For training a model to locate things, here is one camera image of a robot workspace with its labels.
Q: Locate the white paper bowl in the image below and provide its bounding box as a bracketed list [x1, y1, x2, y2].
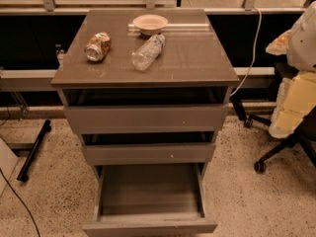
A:
[132, 14, 168, 36]

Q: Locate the black office chair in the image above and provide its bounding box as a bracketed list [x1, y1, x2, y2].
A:
[243, 62, 316, 175]

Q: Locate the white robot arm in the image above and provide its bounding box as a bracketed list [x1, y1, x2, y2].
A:
[266, 1, 316, 138]

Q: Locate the grey drawer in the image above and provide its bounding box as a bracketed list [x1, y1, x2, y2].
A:
[82, 142, 215, 166]
[83, 163, 217, 237]
[62, 100, 228, 134]

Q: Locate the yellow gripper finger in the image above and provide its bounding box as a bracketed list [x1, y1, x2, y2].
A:
[269, 71, 316, 138]
[266, 30, 291, 55]

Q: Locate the orange soda can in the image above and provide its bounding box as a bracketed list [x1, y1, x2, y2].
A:
[84, 32, 112, 62]

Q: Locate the clear plastic water bottle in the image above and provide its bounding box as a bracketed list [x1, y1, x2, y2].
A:
[131, 35, 165, 71]

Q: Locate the white cable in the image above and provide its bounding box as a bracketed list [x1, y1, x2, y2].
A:
[229, 7, 263, 98]

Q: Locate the black metal bar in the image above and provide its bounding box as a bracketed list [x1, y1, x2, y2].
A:
[17, 119, 51, 182]

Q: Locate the grey drawer cabinet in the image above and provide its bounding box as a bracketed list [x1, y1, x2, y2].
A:
[50, 8, 240, 237]

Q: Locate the grey top drawer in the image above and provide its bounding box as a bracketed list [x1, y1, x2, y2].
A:
[62, 100, 228, 134]

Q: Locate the grey middle drawer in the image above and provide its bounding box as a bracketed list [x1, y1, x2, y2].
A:
[82, 142, 215, 166]

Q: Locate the grey bottom drawer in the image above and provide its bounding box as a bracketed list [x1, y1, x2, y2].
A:
[83, 163, 217, 237]

